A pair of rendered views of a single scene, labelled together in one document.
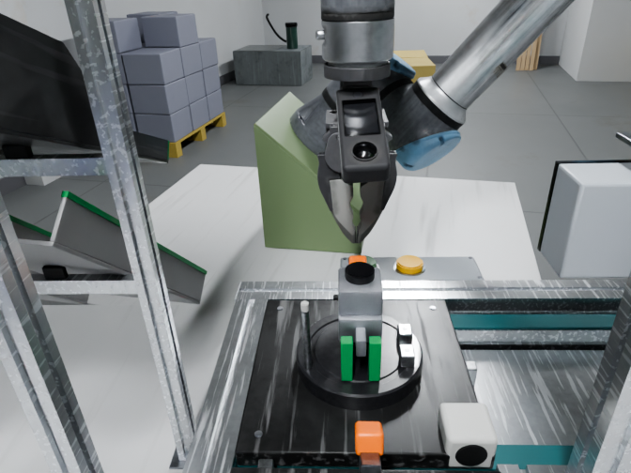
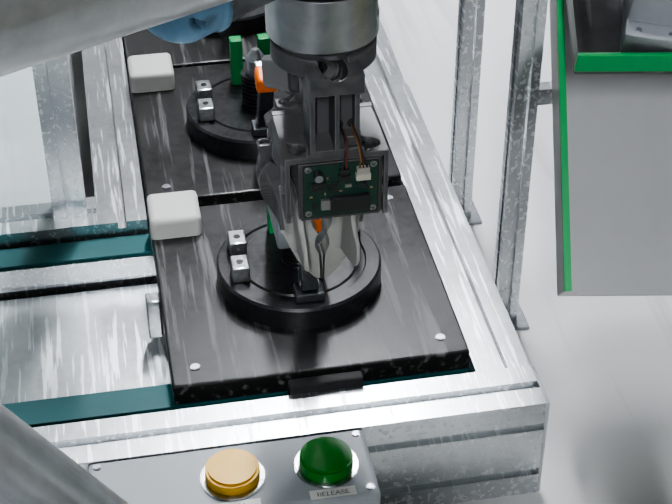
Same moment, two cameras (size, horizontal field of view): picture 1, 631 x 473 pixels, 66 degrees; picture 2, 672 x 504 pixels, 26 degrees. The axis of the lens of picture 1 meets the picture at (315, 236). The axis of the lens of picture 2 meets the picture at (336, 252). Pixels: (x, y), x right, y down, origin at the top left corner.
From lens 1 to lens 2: 145 cm
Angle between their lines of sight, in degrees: 113
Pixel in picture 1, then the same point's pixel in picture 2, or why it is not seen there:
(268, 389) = (400, 234)
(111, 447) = (608, 312)
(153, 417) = (586, 348)
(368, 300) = not seen: hidden behind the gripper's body
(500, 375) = (100, 375)
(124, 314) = not seen: outside the picture
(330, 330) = (341, 275)
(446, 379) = (187, 269)
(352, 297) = not seen: hidden behind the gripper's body
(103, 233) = (555, 21)
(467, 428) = (175, 197)
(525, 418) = (87, 327)
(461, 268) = (127, 487)
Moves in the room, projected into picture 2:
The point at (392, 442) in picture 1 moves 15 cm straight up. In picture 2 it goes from (249, 208) to (243, 64)
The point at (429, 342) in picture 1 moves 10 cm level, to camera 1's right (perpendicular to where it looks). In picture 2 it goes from (204, 313) to (83, 331)
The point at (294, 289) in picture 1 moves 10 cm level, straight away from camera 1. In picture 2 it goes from (441, 401) to (489, 491)
